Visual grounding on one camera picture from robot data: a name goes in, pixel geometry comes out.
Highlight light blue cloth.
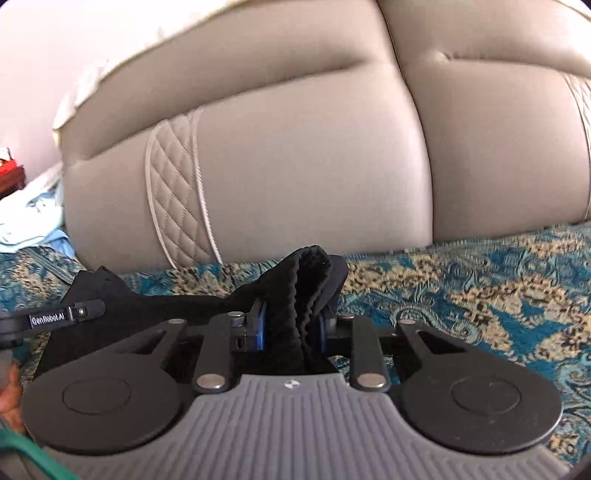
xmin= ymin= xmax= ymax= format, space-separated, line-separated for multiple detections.
xmin=0 ymin=178 xmax=70 ymax=254

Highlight black pants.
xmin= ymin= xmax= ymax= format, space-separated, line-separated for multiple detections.
xmin=37 ymin=244 xmax=349 ymax=402

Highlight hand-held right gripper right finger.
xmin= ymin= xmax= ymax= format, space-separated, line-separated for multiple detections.
xmin=316 ymin=309 xmax=478 ymax=393

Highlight red wooden cabinet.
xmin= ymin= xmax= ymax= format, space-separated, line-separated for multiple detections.
xmin=0 ymin=148 xmax=27 ymax=200

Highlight green cable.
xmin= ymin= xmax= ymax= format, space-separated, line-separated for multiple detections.
xmin=0 ymin=429 xmax=77 ymax=480

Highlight person's left hand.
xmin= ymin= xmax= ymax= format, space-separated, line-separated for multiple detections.
xmin=0 ymin=364 xmax=24 ymax=435

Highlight cream sofa back cover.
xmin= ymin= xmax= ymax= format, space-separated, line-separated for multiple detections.
xmin=52 ymin=0 xmax=245 ymax=131

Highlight blue patterned blanket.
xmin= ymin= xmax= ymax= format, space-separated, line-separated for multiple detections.
xmin=0 ymin=224 xmax=591 ymax=467

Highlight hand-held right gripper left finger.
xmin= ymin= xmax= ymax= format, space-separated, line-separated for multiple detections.
xmin=110 ymin=299 xmax=267 ymax=394

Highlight beige leather sofa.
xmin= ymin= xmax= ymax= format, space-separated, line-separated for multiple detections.
xmin=53 ymin=0 xmax=591 ymax=271

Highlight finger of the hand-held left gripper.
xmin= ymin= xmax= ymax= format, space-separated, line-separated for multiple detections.
xmin=0 ymin=299 xmax=107 ymax=344

